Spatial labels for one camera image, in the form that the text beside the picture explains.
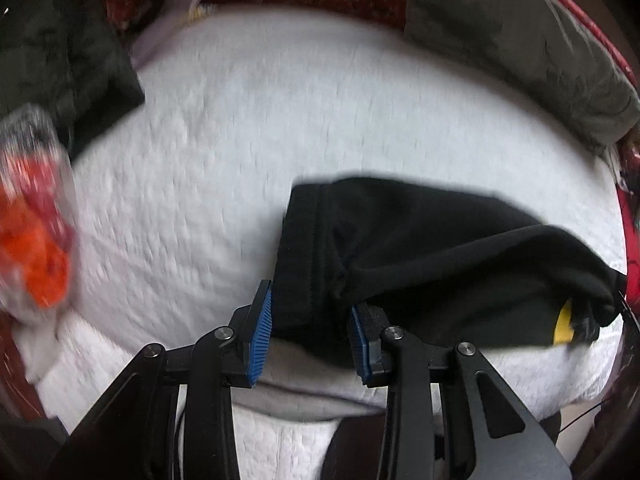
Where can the white quilted mattress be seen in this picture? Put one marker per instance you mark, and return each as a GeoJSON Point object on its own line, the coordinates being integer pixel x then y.
{"type": "Point", "coordinates": [180, 204]}

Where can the dark green garment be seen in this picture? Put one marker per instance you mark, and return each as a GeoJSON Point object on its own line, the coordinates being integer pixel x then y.
{"type": "Point", "coordinates": [63, 57]}

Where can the clear bag with orange items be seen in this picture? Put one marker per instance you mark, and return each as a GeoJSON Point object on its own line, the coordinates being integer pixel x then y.
{"type": "Point", "coordinates": [38, 217]}

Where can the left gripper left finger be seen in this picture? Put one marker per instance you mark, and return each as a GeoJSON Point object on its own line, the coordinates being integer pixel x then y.
{"type": "Point", "coordinates": [252, 325]}

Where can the black pants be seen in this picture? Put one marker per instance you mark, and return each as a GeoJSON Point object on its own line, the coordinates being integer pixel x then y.
{"type": "Point", "coordinates": [445, 265]}

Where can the grey floral pillow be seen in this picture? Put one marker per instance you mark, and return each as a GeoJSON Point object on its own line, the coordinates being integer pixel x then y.
{"type": "Point", "coordinates": [551, 49]}

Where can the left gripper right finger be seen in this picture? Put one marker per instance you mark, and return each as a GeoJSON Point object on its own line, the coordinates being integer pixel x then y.
{"type": "Point", "coordinates": [367, 338]}

